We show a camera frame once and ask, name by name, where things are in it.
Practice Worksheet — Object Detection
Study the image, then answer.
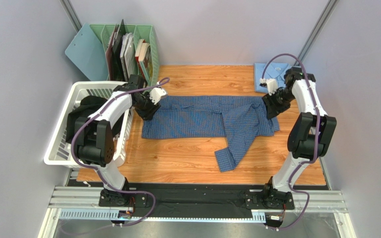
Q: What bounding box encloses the white paper folder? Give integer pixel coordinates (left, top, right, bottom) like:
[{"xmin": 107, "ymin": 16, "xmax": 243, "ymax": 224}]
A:
[{"xmin": 120, "ymin": 33, "xmax": 137, "ymax": 82}]

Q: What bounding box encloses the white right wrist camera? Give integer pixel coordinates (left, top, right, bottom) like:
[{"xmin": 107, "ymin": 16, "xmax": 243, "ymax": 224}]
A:
[{"xmin": 259, "ymin": 78, "xmax": 279, "ymax": 95}]

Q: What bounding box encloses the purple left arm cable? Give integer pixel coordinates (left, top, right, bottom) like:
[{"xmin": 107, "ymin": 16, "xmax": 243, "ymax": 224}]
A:
[{"xmin": 70, "ymin": 77, "xmax": 171, "ymax": 229}]

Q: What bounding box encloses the white plastic laundry basket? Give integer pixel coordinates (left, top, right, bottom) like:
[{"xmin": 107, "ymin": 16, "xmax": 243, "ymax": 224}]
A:
[{"xmin": 44, "ymin": 81, "xmax": 133, "ymax": 169}]

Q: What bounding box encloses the light blue clipboard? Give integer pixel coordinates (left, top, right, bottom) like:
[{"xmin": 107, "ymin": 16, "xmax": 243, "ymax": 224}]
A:
[{"xmin": 64, "ymin": 23, "xmax": 109, "ymax": 81}]

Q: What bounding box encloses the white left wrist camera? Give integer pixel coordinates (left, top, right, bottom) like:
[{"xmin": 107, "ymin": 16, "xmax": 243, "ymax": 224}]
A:
[{"xmin": 149, "ymin": 85, "xmax": 168, "ymax": 105}]

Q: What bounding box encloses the green plastic file rack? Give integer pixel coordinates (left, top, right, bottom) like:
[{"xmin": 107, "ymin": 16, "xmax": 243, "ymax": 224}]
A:
[{"xmin": 90, "ymin": 24, "xmax": 160, "ymax": 86}]

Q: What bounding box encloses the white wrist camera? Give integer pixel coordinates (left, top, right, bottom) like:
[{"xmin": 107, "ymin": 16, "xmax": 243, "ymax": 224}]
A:
[
  {"xmin": 259, "ymin": 78, "xmax": 279, "ymax": 95},
  {"xmin": 149, "ymin": 85, "xmax": 168, "ymax": 105}
]

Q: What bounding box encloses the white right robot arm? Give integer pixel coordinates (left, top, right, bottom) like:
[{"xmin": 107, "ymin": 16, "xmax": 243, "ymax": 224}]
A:
[{"xmin": 260, "ymin": 67, "xmax": 337, "ymax": 204}]

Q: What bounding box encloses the folded light blue shirt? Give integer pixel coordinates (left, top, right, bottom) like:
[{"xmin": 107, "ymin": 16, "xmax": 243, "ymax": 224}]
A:
[{"xmin": 254, "ymin": 62, "xmax": 291, "ymax": 94}]

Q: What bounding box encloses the dark brown folder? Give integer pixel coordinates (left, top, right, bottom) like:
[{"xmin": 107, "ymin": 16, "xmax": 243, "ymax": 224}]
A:
[{"xmin": 106, "ymin": 20, "xmax": 127, "ymax": 82}]

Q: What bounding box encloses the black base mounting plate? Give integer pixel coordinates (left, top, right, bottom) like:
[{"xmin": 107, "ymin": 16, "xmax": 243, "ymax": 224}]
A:
[{"xmin": 91, "ymin": 182, "xmax": 295, "ymax": 219}]

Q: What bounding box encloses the black shirt in basket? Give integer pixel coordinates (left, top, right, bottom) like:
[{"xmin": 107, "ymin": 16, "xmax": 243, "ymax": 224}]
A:
[{"xmin": 66, "ymin": 95, "xmax": 124, "ymax": 148}]

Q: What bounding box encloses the red spine book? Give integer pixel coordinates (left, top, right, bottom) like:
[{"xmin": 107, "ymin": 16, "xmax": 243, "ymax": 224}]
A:
[{"xmin": 135, "ymin": 39, "xmax": 153, "ymax": 85}]

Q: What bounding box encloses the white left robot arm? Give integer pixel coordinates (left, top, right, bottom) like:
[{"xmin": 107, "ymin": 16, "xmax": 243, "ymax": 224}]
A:
[{"xmin": 71, "ymin": 74, "xmax": 170, "ymax": 205}]

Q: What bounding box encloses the blue checked long sleeve shirt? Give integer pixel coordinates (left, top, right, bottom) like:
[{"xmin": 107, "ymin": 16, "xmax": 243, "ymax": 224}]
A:
[{"xmin": 141, "ymin": 96, "xmax": 280, "ymax": 172}]

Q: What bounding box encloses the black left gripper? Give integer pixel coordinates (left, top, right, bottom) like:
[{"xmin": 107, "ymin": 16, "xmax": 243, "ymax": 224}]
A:
[{"xmin": 134, "ymin": 92, "xmax": 162, "ymax": 121}]

